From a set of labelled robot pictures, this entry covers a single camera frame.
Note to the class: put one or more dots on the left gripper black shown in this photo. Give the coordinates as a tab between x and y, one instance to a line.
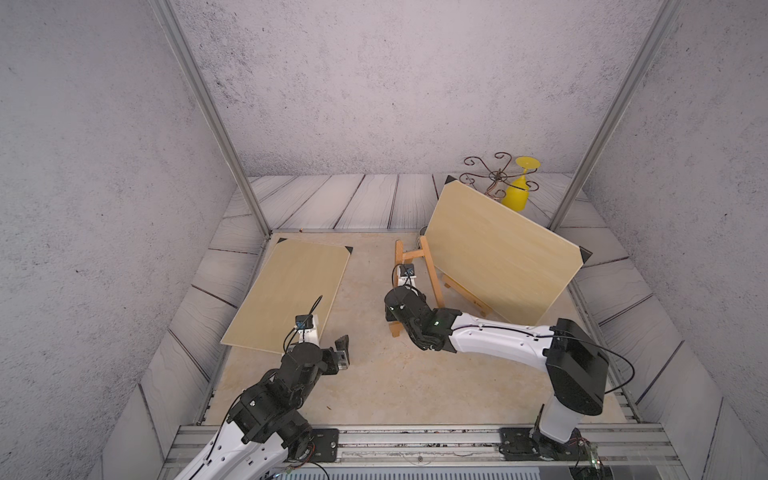
332	366

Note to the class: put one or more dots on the wooden board black corners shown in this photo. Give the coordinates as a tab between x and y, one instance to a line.
510	263
298	277

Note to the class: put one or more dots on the small wooden easel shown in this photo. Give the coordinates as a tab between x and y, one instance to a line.
481	306

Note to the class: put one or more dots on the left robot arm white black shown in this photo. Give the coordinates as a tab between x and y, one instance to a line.
263	435

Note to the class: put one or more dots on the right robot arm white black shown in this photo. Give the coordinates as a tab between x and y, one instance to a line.
576	366

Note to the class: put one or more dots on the yellow plastic wine glass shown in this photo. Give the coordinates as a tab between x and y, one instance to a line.
518	190

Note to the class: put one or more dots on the metal scroll stand dark base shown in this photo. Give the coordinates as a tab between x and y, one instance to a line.
498	177

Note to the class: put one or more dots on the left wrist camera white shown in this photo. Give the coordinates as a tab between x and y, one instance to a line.
306	329

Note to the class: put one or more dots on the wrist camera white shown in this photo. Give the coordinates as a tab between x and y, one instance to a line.
306	329
405	275

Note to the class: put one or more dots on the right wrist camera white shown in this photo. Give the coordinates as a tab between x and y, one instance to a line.
405	275

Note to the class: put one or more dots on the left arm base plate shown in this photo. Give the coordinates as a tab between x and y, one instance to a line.
318	445

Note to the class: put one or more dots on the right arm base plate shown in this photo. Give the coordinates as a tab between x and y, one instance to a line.
524	444

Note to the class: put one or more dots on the right metal frame post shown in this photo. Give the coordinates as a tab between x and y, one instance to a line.
643	60

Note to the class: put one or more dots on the metal frame post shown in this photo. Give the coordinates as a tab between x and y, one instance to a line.
166	16
643	60

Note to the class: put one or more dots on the aluminium mounting rail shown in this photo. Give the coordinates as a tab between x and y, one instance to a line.
617	451

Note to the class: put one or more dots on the left metal frame post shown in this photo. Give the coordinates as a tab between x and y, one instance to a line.
166	16

